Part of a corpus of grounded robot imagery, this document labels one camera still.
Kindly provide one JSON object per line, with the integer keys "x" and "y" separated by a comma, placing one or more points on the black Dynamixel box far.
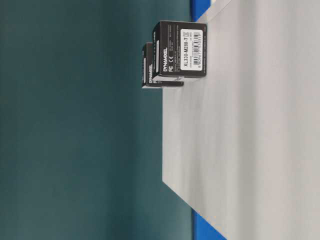
{"x": 147, "y": 71}

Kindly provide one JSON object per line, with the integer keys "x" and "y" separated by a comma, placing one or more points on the black dynamixel box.
{"x": 147, "y": 71}
{"x": 179, "y": 51}

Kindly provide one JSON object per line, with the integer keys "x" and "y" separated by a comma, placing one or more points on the black Dynamixel box middle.
{"x": 179, "y": 51}

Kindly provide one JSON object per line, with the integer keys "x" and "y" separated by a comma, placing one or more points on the white base board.
{"x": 288, "y": 134}

